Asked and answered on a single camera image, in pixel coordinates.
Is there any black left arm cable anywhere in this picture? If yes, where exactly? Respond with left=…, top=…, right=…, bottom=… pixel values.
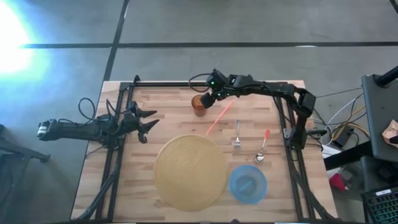
left=77, top=97, right=126, bottom=126

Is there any crumpled brown paper bag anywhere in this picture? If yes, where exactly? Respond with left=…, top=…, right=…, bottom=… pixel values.
left=381, top=119, right=398, bottom=144

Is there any white cable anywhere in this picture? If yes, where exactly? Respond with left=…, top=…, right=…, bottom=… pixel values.
left=323, top=93, right=364, bottom=138

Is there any amber translucent cup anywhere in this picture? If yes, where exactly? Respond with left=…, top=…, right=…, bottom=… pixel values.
left=190, top=94, right=208, bottom=118

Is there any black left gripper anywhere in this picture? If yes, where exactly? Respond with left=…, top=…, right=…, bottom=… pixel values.
left=119, top=101, right=160, bottom=144

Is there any black slanted pole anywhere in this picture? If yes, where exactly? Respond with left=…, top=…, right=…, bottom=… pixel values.
left=374, top=65, right=398, bottom=88

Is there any black backlit keyboard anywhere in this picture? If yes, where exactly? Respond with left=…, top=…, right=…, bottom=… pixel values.
left=360, top=185, right=398, bottom=224

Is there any orange drinking straw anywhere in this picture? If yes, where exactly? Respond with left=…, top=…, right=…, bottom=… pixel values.
left=205, top=99, right=236, bottom=136

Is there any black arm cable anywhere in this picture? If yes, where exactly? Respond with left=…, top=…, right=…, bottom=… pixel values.
left=77, top=97, right=126, bottom=126
left=188, top=73, right=213, bottom=93

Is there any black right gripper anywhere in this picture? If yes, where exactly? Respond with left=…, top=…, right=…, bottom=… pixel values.
left=200, top=70, right=233, bottom=109

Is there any light blue bowl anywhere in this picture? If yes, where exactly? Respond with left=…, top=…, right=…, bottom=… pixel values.
left=229, top=164, right=268, bottom=205

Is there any white box on floor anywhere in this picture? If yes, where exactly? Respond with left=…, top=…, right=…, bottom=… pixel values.
left=322, top=144, right=343, bottom=159

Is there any silver metal fork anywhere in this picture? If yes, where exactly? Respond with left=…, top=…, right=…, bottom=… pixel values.
left=233, top=119, right=243, bottom=150

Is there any metal spoon with orange handle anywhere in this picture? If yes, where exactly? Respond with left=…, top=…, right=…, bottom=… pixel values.
left=254, top=129, right=271, bottom=164

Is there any yellow round plate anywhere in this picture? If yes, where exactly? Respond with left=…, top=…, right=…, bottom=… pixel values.
left=154, top=134, right=230, bottom=212

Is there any black floor stand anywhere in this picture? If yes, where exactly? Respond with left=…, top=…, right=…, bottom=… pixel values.
left=0, top=124, right=51, bottom=224

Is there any black power brick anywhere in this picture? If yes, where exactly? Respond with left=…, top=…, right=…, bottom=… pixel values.
left=332, top=126, right=356, bottom=149

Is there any grey side desk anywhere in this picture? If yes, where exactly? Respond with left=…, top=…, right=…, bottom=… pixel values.
left=361, top=73, right=398, bottom=163

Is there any yellow cable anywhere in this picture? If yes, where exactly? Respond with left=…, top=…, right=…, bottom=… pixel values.
left=331, top=105, right=371, bottom=141

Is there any red object on floor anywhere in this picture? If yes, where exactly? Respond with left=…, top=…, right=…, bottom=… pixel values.
left=329, top=173, right=348, bottom=192

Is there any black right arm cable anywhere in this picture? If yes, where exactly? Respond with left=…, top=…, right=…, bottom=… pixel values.
left=188, top=73, right=213, bottom=93

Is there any black aluminium table frame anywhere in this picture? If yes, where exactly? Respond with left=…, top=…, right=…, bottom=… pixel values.
left=77, top=74, right=335, bottom=222

